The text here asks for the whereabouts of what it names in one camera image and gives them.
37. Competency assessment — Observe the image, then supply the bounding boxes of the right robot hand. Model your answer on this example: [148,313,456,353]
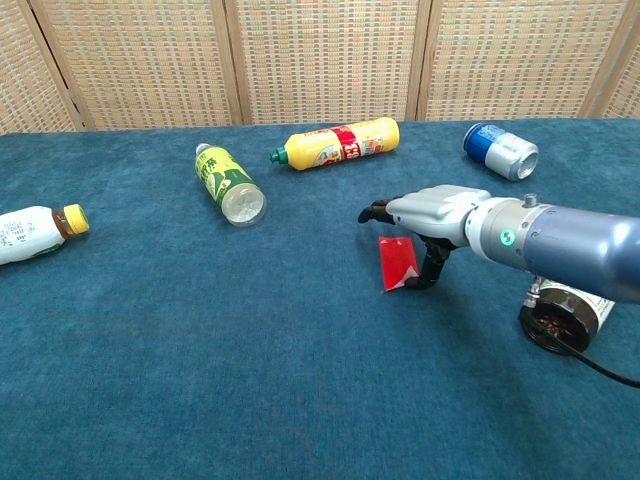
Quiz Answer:
[357,184,492,292]

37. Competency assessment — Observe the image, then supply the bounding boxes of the red rectangular marker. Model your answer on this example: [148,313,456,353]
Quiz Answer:
[377,235,420,294]

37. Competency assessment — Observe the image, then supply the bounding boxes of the blue and silver can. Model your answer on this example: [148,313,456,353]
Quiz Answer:
[462,122,541,182]

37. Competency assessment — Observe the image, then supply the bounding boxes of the yellow squeeze bottle green cap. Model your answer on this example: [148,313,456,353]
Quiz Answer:
[269,116,402,172]

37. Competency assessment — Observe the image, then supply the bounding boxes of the dark brown glass bottle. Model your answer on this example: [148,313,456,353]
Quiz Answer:
[518,282,617,357]

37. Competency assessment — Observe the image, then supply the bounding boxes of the woven folding screen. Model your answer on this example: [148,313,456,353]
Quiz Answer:
[0,0,640,135]

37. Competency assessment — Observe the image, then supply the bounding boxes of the green label clear plastic bottle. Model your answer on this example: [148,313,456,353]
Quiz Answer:
[193,142,268,228]

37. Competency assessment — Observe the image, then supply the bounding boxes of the blue table cloth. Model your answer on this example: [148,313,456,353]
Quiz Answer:
[0,117,640,480]

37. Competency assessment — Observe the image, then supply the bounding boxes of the white label tea bottle yellow cap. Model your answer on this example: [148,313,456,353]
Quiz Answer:
[0,203,91,267]

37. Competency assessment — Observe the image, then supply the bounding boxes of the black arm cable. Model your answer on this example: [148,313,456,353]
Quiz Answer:
[521,274,640,389]

